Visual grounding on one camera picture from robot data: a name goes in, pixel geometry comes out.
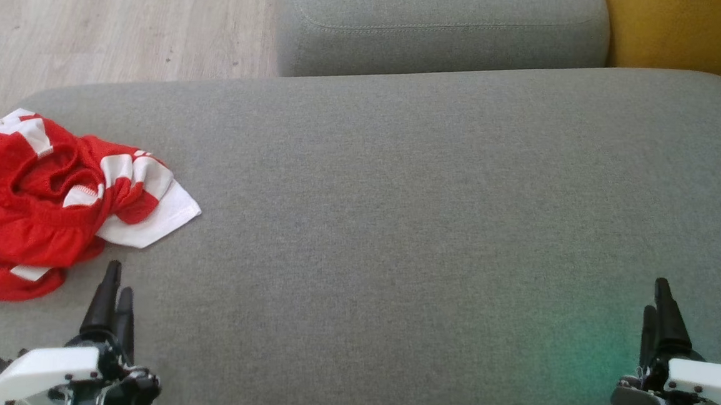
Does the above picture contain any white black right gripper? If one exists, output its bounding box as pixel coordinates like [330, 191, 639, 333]
[610, 276, 721, 405]

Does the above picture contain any red white basketball jersey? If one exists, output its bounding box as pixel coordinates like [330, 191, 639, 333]
[0, 107, 208, 313]

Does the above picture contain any large grey sofa seat cushion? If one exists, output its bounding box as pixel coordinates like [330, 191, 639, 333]
[0, 28, 721, 405]

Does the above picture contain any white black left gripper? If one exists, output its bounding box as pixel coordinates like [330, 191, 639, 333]
[0, 254, 169, 405]

